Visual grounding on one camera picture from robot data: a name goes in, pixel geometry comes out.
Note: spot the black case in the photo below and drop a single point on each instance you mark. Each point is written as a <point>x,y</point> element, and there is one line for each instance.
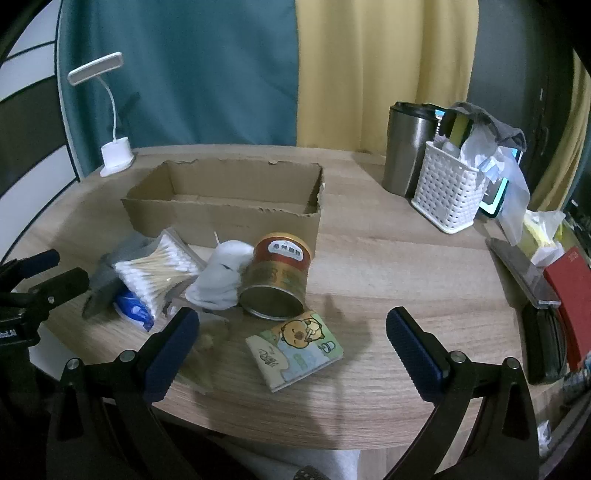
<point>545,346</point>

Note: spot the clear plastic bag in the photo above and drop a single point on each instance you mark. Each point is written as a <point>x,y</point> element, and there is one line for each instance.
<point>512,184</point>

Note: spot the white sock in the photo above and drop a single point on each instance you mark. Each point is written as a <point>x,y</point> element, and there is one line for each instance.
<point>221,277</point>

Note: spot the dark grey sock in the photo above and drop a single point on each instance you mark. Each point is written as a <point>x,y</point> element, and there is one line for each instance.
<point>104,281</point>

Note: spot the yellow curtain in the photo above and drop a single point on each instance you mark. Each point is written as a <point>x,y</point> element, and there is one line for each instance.
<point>383,69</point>
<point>577,138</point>

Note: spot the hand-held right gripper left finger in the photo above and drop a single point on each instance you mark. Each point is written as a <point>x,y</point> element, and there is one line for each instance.
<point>170,357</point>

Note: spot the pack of cotton swabs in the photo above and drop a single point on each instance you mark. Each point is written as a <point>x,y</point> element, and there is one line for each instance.
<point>152,272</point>

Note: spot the red and gold tin can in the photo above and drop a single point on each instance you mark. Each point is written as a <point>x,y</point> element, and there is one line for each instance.
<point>277,272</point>

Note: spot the yellow sponge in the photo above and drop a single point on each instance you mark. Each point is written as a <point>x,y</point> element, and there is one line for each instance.
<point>461,131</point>

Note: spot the red box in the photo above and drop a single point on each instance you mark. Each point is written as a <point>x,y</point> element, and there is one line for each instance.
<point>570,295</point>

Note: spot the grey cloth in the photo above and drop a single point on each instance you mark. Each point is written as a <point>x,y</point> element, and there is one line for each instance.
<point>503,129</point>

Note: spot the white desk lamp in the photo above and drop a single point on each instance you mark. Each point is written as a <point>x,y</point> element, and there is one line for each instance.
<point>117,154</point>

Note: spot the cartoon print tissue pack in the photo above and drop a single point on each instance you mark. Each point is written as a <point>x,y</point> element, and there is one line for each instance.
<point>295,355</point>

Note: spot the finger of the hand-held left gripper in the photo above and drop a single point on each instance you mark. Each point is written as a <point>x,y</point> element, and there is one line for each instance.
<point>64,281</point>
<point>44,259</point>

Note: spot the stainless steel tumbler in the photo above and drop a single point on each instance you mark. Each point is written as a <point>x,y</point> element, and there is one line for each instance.
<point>401,152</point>

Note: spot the cardboard box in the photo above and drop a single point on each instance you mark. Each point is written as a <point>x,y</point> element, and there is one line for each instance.
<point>221,221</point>

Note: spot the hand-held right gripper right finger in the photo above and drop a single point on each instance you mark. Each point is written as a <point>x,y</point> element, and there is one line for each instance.
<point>415,357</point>

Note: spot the blue and white packet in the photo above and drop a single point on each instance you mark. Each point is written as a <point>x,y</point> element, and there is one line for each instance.
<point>134,311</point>

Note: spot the dark flat device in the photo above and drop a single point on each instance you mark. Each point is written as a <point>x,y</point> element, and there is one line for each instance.
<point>521,272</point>

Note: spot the teal curtain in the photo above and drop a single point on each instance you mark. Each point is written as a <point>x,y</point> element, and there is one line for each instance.
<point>184,69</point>

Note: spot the white plastic basket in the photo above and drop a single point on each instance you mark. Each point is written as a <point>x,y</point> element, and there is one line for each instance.
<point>443,194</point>

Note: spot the clear snack bag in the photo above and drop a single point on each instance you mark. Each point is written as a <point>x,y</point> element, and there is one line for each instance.
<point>210,344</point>

